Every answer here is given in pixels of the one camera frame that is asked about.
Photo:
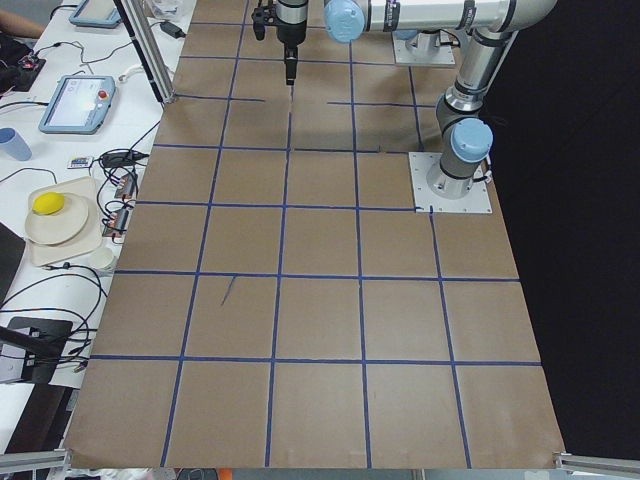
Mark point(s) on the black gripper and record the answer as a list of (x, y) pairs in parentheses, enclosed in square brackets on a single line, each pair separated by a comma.
[(290, 32)]

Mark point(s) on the person forearm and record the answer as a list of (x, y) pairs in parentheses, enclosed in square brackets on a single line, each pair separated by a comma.
[(19, 26)]

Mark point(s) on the black power adapter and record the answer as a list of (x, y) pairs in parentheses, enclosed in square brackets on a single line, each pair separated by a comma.
[(172, 30)]

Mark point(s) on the blue teach pendant far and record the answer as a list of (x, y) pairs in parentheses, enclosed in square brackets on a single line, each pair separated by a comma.
[(96, 14)]

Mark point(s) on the blue teach pendant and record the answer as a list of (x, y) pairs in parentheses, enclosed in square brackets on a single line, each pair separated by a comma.
[(79, 105), (96, 14)]

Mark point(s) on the blue teach pendant near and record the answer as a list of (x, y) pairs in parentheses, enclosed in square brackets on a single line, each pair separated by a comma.
[(79, 105)]

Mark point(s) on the small colourful card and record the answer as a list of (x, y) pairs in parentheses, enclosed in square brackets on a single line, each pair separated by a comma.
[(82, 162)]

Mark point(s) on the beige square tray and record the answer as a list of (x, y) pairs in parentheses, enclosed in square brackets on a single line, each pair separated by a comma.
[(87, 240)]

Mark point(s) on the brown paper table cover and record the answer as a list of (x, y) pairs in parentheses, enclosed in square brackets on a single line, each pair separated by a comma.
[(280, 299)]

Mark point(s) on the white paper cup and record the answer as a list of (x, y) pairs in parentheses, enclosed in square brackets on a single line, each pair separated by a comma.
[(103, 260)]

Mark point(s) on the yellow lemon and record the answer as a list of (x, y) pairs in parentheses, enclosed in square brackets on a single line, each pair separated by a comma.
[(48, 203)]

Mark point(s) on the beige round plate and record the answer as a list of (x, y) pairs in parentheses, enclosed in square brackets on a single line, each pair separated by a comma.
[(59, 227)]

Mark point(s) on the light blue plastic cup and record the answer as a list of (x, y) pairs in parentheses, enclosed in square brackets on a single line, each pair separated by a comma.
[(14, 145)]

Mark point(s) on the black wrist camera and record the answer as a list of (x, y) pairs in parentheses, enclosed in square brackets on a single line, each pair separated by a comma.
[(262, 16)]

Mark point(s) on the aluminium frame post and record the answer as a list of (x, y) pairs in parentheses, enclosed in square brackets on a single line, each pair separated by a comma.
[(140, 33)]

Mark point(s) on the black camera stand base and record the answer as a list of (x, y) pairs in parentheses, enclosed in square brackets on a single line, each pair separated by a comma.
[(45, 338)]

